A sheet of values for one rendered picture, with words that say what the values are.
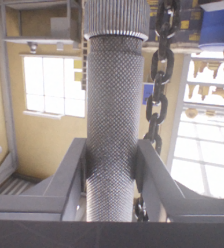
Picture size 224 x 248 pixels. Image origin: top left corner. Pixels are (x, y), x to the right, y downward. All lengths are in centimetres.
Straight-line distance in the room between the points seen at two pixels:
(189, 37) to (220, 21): 55
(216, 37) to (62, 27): 343
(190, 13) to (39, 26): 424
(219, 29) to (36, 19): 485
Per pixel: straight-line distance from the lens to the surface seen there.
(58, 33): 507
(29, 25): 646
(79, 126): 569
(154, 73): 16
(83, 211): 622
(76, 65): 562
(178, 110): 474
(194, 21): 351
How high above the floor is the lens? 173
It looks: 17 degrees up
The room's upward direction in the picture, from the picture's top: 176 degrees counter-clockwise
